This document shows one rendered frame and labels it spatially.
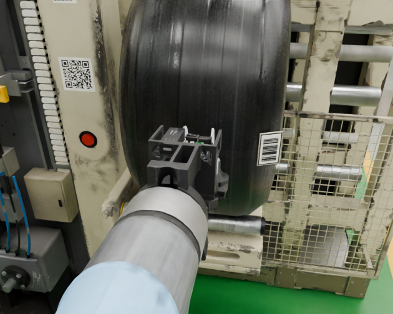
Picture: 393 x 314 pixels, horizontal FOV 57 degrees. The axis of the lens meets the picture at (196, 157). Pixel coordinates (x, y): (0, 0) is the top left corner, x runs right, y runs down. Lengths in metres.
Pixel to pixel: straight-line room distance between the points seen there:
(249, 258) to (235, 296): 1.01
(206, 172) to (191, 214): 0.09
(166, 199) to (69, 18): 0.59
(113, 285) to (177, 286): 0.04
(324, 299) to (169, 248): 1.73
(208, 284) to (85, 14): 1.46
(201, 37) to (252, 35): 0.08
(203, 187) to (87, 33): 0.52
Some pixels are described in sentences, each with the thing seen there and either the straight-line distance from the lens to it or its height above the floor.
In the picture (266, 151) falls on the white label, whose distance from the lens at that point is 0.61.
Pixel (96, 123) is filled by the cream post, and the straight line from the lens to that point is 0.88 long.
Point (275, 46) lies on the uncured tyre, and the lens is 0.61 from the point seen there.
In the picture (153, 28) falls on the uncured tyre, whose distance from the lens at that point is 0.62.
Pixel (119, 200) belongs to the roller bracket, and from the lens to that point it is 0.89.
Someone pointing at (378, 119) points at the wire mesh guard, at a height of 0.99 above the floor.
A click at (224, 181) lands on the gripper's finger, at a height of 1.22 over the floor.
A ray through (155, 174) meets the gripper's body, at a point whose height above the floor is 1.29.
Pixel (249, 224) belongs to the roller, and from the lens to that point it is 0.84.
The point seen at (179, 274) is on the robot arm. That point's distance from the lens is 0.24.
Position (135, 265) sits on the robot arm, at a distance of 0.23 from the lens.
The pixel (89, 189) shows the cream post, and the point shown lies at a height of 0.91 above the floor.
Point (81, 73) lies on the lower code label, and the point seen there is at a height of 1.22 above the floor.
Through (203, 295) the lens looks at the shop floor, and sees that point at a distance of 1.88.
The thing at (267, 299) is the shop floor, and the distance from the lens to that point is 1.89.
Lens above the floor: 1.46
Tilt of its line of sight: 30 degrees down
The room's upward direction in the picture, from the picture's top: straight up
